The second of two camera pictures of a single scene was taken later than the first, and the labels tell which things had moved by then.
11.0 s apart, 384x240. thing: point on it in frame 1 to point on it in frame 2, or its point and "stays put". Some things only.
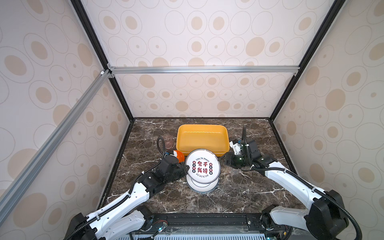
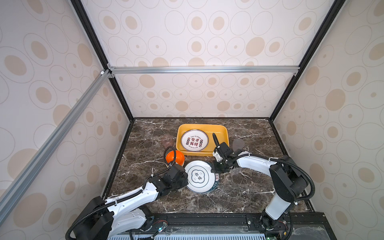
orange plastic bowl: x=180 y=156 stays put
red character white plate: x=204 y=166 to x=194 y=140
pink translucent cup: x=168 y=141 stays put
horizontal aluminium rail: x=199 y=69 stays put
